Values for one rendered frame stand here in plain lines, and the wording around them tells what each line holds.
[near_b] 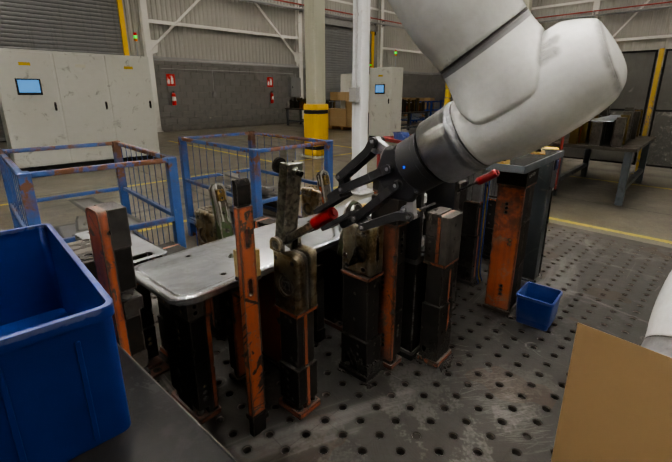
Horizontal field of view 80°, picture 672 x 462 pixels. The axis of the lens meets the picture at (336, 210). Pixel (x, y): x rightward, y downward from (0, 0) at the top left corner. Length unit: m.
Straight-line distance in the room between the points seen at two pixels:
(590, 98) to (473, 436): 0.67
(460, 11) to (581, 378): 0.59
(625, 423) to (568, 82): 0.54
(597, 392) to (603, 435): 0.07
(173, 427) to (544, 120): 0.46
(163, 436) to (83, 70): 8.45
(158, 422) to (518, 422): 0.71
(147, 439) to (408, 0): 0.48
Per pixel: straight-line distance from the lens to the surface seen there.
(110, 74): 8.87
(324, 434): 0.88
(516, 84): 0.43
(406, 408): 0.94
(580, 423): 0.84
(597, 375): 0.78
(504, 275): 1.28
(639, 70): 8.55
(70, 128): 8.69
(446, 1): 0.43
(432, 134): 0.49
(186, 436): 0.44
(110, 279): 0.57
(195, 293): 0.74
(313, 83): 8.48
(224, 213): 1.03
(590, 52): 0.44
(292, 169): 0.70
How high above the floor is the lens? 1.33
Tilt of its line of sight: 16 degrees down
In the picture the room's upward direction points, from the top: straight up
